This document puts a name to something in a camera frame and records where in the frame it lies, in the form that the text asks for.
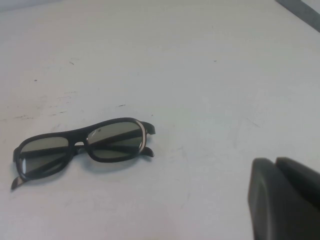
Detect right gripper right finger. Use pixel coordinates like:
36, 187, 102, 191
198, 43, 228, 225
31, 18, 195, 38
276, 156, 320, 193

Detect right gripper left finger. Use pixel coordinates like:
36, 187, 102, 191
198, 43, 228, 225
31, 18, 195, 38
246, 156, 320, 240

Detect black framed glasses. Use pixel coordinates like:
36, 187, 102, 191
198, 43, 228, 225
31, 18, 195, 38
10, 117, 156, 191

